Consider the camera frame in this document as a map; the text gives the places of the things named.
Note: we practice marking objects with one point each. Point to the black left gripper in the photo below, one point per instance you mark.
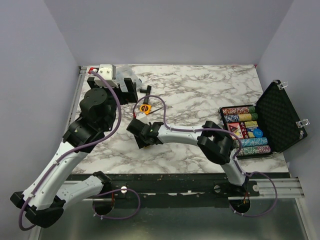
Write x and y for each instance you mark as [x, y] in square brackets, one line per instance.
[130, 96]

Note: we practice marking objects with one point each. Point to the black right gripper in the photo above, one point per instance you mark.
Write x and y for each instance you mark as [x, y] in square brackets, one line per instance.
[140, 143]

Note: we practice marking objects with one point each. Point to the red triangle card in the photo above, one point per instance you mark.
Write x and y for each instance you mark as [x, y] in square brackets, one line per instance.
[234, 127]

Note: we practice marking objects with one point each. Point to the red playing card deck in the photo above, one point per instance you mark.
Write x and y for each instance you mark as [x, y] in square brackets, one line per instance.
[243, 131]

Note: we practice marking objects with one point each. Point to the blue small blind button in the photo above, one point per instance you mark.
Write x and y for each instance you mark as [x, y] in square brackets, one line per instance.
[258, 133]

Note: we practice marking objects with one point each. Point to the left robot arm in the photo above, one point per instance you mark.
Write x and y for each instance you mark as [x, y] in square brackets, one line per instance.
[45, 200]

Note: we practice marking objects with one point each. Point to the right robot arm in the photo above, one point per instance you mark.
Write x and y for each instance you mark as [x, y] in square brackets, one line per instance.
[214, 142]

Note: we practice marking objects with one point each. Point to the blue texas holdem card deck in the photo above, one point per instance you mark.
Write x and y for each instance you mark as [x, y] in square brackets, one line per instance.
[250, 127]

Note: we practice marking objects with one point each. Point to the black T-shaped pipe fitting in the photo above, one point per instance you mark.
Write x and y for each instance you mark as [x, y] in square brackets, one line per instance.
[147, 92]

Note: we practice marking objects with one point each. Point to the yellow tape measure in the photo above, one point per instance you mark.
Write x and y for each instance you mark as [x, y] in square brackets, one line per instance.
[147, 109]

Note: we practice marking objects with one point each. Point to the clear screw organizer box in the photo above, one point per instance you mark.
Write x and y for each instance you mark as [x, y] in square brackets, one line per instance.
[125, 71]

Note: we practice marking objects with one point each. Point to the red poker chip row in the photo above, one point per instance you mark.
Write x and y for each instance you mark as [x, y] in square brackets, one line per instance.
[238, 110]

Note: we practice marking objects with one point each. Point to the yellow poker chip row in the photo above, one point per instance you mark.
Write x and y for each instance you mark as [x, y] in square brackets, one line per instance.
[248, 117]

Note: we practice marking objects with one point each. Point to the grey poker chip row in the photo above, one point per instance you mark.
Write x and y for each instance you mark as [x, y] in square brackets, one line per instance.
[254, 150]

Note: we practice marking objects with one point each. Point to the green poker chip row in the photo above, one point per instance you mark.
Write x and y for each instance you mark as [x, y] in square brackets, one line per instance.
[253, 142]

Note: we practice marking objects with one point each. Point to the black poker case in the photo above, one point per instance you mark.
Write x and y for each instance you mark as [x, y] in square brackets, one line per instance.
[277, 118]

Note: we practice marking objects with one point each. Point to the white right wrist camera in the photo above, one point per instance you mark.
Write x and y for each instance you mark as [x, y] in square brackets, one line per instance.
[142, 117]

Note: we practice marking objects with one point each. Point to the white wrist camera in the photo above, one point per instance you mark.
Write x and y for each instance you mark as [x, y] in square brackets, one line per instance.
[108, 73]
[142, 117]

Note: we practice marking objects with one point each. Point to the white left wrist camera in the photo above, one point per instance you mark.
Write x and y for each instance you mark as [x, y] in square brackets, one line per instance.
[108, 73]

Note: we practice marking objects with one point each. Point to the black mounting rail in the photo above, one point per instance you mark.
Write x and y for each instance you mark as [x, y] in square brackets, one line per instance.
[177, 190]

